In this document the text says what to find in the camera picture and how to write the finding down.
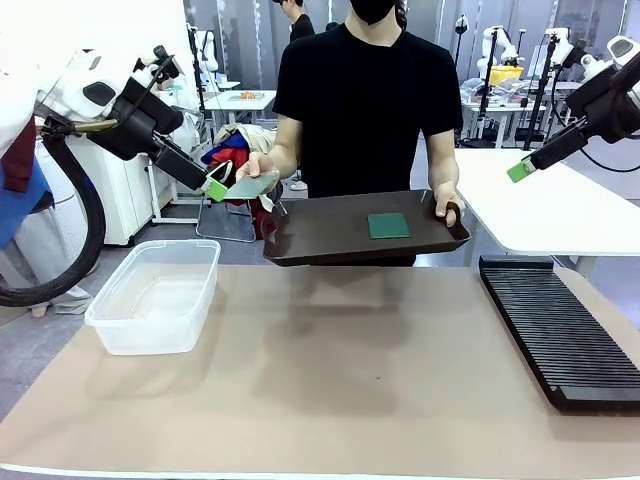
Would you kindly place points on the dark brown serving tray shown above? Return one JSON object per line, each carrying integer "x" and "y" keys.
{"x": 325, "y": 230}

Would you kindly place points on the person in black t-shirt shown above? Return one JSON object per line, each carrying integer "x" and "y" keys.
{"x": 367, "y": 100}

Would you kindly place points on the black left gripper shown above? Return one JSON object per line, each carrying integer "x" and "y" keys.
{"x": 142, "y": 122}

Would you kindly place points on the brown table cover mat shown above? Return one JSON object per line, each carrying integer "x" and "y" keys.
{"x": 325, "y": 375}

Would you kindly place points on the black tripod stand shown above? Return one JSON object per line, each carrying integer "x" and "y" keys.
{"x": 542, "y": 90}

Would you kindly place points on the black slotted PCB rack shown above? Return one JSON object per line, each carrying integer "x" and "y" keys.
{"x": 555, "y": 330}

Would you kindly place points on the white cabinet cart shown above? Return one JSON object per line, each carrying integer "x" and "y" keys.
{"x": 120, "y": 200}

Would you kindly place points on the white background robot with tripod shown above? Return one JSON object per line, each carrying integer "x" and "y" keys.
{"x": 500, "y": 47}

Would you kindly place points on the person's right forearm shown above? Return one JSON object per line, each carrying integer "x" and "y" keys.
{"x": 286, "y": 145}

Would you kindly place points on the small white background robot arm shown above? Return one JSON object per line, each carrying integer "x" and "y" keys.
{"x": 207, "y": 50}

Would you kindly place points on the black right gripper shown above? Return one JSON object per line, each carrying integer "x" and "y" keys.
{"x": 607, "y": 107}

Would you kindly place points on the person's left forearm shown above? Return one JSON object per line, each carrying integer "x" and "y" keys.
{"x": 442, "y": 157}

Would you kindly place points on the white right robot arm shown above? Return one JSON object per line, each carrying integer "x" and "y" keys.
{"x": 625, "y": 50}

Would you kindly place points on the white side table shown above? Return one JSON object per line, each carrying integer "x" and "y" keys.
{"x": 550, "y": 215}

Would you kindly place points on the white background table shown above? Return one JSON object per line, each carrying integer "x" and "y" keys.
{"x": 240, "y": 104}

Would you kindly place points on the metal frame chair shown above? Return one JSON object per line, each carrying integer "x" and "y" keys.
{"x": 220, "y": 220}

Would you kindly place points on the person's left hand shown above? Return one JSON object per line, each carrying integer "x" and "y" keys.
{"x": 449, "y": 197}

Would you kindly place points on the yellow plastic bin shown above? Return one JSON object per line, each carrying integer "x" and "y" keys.
{"x": 506, "y": 75}

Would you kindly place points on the person's right hand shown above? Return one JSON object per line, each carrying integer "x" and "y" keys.
{"x": 260, "y": 164}

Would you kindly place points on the clear plastic storage box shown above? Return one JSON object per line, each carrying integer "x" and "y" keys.
{"x": 150, "y": 300}

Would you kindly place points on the grey background work table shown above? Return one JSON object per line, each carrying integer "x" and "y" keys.
{"x": 500, "y": 112}

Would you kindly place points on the person in maroon top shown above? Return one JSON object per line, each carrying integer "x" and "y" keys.
{"x": 20, "y": 210}

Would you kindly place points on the pile of colourful clothes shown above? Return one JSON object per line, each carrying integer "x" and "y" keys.
{"x": 240, "y": 142}

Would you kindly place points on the pale grey PCB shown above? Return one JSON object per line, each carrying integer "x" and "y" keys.
{"x": 252, "y": 186}

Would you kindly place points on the background person in black shirt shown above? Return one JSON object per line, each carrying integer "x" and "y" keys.
{"x": 301, "y": 25}

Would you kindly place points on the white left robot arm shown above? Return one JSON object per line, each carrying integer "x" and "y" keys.
{"x": 75, "y": 75}

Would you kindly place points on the green PCB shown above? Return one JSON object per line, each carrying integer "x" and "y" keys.
{"x": 389, "y": 226}

